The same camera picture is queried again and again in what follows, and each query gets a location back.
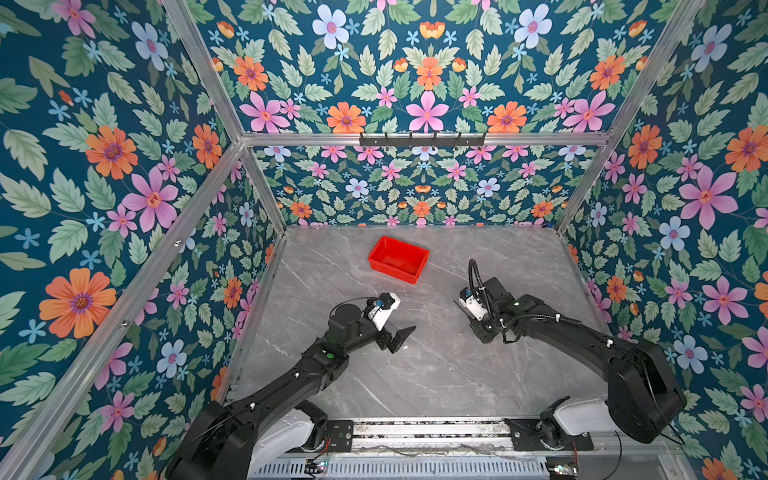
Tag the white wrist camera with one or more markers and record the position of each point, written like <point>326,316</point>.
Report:
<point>380,309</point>
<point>471,306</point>

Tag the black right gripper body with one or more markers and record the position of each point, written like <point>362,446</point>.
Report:
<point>478,321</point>

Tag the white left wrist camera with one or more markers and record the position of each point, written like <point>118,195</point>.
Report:
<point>380,309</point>

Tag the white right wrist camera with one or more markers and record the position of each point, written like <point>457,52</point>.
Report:
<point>471,306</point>

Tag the red plastic bin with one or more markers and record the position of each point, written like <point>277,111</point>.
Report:
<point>398,259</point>

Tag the white perforated cable duct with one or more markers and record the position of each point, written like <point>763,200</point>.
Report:
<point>403,468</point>

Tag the black wall hook rail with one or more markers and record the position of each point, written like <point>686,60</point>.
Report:
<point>439,140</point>

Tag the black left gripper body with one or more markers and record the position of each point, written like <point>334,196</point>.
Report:
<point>362,336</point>

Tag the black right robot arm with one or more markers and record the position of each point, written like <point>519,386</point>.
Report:
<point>642,394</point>

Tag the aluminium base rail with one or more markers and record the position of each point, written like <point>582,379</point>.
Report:
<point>481,436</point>

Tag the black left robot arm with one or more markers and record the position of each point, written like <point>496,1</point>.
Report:
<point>282,390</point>

